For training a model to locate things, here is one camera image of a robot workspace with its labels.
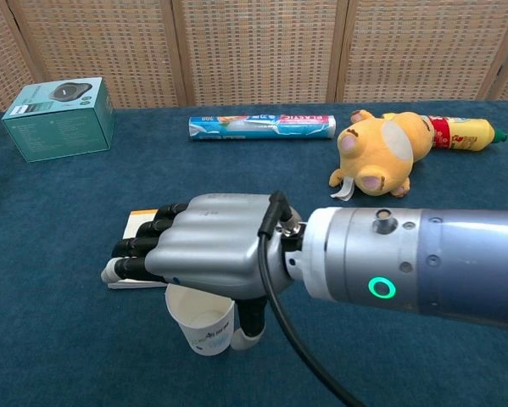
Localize bamboo folding screen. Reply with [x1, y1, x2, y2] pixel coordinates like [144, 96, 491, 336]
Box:
[0, 0, 508, 115]

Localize yellow sauce bottle green cap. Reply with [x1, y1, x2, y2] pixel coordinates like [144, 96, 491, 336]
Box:
[382, 112, 508, 153]

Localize blue table cloth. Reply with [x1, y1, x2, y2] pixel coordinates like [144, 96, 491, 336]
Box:
[0, 99, 508, 407]

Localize white paper cup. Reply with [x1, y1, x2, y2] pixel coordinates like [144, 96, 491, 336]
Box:
[165, 282, 237, 357]

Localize blue plastic wrap roll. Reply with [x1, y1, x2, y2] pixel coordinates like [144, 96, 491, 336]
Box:
[187, 113, 337, 142]

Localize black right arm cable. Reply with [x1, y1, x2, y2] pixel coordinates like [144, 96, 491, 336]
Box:
[256, 190, 367, 407]

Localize white notepad with orange edge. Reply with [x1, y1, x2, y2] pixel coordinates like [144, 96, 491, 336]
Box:
[107, 209, 170, 291]

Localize yellow plush toy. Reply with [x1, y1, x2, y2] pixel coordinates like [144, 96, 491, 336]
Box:
[328, 109, 435, 201]

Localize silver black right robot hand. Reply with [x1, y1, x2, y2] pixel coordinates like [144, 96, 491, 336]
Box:
[100, 191, 310, 351]

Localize teal speaker product box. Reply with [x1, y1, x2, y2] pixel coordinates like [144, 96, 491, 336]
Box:
[1, 76, 115, 164]

